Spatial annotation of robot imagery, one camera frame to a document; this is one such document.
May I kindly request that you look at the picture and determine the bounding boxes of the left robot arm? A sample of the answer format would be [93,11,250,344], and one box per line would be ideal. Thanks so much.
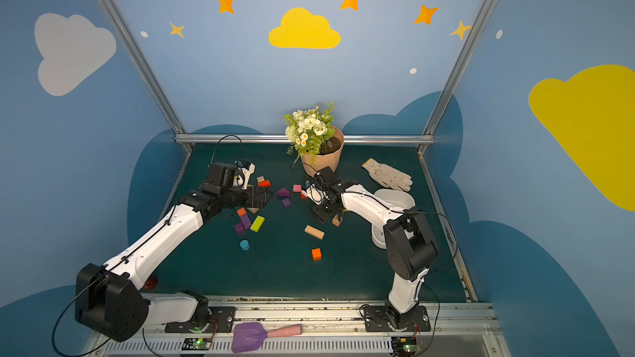
[74,160,273,342]

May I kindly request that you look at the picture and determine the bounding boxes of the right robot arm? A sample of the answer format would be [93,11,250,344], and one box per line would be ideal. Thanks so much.
[301,167,439,327]

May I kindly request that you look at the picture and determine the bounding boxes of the white storage bin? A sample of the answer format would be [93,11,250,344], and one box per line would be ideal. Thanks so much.
[371,188,415,250]

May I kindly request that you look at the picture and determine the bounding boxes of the pink flower pot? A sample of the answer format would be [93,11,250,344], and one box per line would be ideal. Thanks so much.
[300,127,344,177]

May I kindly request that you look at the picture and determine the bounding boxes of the purple long block left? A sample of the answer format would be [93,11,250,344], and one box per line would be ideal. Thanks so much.
[240,214,252,231]

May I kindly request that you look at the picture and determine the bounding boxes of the purple triangle prism block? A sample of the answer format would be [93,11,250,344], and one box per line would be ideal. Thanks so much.
[277,188,290,198]

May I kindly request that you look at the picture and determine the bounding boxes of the pale wooden long block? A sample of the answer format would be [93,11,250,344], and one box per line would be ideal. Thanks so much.
[304,226,325,240]

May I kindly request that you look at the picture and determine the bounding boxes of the lime green bar block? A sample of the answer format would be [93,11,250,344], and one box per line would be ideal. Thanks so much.
[250,216,266,232]

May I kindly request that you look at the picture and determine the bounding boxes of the teal cylinder block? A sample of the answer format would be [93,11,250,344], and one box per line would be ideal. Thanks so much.
[240,240,251,251]

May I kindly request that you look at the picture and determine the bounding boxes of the white knit work glove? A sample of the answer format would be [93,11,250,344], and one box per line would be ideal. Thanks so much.
[362,158,413,192]

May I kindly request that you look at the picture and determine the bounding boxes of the white green flower bouquet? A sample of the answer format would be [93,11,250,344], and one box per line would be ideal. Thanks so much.
[284,102,342,159]

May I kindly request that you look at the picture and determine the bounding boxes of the orange cube block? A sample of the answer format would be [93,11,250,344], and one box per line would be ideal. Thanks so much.
[311,248,322,261]

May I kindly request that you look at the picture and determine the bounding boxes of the purple pink toy shovel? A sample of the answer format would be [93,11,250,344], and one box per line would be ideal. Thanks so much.
[232,322,303,354]

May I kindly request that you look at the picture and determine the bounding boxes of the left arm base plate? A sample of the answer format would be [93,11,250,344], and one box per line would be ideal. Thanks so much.
[165,307,236,334]

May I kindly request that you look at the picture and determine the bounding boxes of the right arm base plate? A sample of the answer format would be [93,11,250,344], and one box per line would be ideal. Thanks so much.
[360,304,432,332]

